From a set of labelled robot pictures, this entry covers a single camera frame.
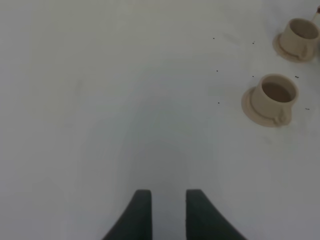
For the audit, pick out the beige teacup far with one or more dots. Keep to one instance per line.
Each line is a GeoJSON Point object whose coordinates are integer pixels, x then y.
{"type": "Point", "coordinates": [298, 42]}

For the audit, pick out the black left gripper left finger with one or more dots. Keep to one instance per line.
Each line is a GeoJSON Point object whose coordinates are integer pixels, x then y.
{"type": "Point", "coordinates": [135, 223]}

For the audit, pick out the beige teacup near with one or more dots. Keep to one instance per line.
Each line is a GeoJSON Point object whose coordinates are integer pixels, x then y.
{"type": "Point", "coordinates": [270, 103]}

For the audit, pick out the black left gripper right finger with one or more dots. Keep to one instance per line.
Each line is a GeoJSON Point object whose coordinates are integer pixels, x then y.
{"type": "Point", "coordinates": [204, 221]}

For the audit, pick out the beige teacup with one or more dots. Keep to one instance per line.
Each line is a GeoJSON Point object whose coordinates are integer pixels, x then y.
{"type": "Point", "coordinates": [298, 42]}
{"type": "Point", "coordinates": [270, 103]}

